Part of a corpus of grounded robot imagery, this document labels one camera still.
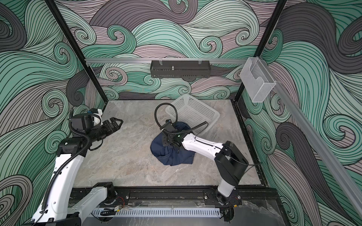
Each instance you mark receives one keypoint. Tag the clear plastic wall bin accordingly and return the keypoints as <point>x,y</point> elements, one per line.
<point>257,79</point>

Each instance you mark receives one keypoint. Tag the dark blue denim trousers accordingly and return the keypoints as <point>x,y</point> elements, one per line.
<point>170,155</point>

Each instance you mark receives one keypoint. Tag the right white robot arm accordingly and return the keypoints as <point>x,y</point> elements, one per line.
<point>230,162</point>

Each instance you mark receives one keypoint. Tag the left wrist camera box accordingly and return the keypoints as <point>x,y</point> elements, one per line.
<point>86,122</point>

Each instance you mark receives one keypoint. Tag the white slotted cable duct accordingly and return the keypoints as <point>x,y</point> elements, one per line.
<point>168,212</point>

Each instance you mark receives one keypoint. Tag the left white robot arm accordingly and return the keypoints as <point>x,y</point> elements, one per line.
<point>54,209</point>

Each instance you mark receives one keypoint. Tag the black perforated metal tray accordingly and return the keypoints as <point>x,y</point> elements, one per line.
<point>187,70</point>

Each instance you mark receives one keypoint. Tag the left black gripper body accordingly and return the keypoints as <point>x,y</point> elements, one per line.
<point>99,132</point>

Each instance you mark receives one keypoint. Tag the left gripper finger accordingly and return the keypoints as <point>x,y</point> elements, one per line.
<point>111,129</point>
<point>116,122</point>

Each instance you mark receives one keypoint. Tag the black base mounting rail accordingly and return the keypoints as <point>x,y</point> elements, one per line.
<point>207,195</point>

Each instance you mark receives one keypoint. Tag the white perforated plastic basket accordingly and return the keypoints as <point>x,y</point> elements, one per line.
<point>194,112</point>

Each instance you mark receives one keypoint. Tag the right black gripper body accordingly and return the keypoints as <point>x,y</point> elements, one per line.
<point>167,141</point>

